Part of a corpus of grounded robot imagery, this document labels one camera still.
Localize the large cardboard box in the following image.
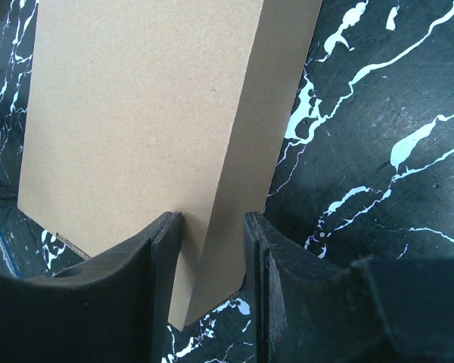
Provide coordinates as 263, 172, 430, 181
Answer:
18, 1, 321, 329

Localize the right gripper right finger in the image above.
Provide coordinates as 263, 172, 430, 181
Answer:
244, 213, 454, 362

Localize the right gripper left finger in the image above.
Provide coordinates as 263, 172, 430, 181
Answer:
0, 212, 182, 362

